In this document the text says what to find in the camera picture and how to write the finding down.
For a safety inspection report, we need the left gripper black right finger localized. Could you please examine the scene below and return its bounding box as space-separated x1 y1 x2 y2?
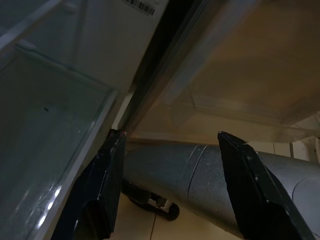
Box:
216 130 316 240

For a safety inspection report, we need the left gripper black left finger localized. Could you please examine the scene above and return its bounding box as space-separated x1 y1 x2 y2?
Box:
53 128 128 240

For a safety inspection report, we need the glass fridge shelf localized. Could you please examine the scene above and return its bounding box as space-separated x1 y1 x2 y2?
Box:
0 0 85 52
0 44 120 240

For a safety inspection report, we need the silver fridge body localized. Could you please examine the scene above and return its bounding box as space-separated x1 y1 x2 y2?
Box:
0 0 176 240

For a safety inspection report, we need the white barcode sticker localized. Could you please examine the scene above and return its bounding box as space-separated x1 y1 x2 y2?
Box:
121 0 156 17

